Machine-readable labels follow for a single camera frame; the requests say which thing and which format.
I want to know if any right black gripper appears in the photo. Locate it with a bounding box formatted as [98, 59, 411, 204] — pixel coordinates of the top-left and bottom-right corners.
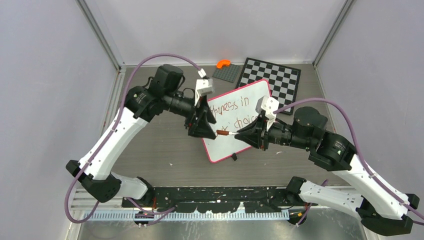
[234, 112, 312, 150]

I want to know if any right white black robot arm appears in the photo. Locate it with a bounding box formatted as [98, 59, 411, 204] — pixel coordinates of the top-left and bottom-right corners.
[235, 106, 420, 237]

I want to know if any pink framed whiteboard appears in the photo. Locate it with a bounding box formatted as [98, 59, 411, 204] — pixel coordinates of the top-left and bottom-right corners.
[202, 79, 271, 163]

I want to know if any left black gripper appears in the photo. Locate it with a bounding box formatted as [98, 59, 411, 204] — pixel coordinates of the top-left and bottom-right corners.
[163, 90, 217, 137]

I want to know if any red marker cap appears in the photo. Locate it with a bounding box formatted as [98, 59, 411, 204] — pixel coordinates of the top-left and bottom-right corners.
[216, 130, 230, 136]

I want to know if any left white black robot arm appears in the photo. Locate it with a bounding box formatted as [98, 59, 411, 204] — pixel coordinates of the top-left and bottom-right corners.
[66, 64, 217, 207]

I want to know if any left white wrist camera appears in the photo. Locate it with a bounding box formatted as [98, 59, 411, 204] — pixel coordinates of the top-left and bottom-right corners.
[194, 78, 215, 107]

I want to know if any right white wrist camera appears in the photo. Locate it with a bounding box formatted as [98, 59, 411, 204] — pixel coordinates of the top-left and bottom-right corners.
[255, 96, 280, 131]

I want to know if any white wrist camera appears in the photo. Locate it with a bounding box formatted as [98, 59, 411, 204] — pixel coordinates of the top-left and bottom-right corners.
[194, 78, 215, 107]
[255, 96, 280, 131]

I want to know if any orange curved plastic piece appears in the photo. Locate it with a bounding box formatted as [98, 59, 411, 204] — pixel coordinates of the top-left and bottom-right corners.
[215, 59, 231, 69]

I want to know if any grey lego baseplate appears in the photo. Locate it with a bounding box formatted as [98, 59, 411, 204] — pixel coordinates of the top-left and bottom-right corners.
[212, 63, 241, 83]

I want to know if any white slotted cable duct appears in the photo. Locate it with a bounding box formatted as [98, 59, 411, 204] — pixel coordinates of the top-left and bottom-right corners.
[89, 209, 290, 222]

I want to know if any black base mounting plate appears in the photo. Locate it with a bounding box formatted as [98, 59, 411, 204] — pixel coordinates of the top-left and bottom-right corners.
[136, 186, 307, 214]

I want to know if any black white checkerboard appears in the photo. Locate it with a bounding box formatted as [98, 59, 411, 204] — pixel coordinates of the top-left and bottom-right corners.
[235, 57, 301, 108]

